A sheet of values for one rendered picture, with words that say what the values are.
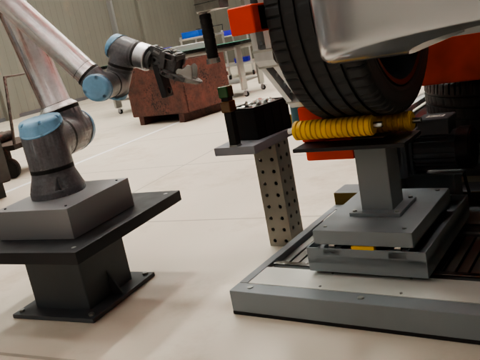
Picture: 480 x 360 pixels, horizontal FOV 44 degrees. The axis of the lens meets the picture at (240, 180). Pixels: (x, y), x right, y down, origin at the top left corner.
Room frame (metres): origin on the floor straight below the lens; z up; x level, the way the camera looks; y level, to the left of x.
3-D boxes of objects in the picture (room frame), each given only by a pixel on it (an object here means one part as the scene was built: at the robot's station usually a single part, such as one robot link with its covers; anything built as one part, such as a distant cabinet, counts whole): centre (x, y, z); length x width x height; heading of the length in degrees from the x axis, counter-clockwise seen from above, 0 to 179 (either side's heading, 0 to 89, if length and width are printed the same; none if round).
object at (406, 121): (1.75, -0.42, 0.49); 0.29 x 0.06 x 0.06; 55
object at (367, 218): (1.75, -0.42, 0.32); 0.40 x 0.30 x 0.28; 145
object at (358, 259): (1.80, -0.45, 0.13); 0.50 x 0.36 x 0.10; 145
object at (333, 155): (1.83, -0.31, 0.48); 0.16 x 0.12 x 0.17; 55
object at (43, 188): (2.06, 0.64, 0.45); 0.19 x 0.19 x 0.10
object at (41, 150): (2.07, 0.63, 0.59); 0.17 x 0.15 x 0.18; 166
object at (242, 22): (1.59, -0.10, 0.85); 0.09 x 0.08 x 0.07; 145
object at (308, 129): (1.70, -0.29, 0.51); 0.29 x 0.06 x 0.06; 55
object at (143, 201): (2.07, 0.63, 0.15); 0.60 x 0.60 x 0.30; 62
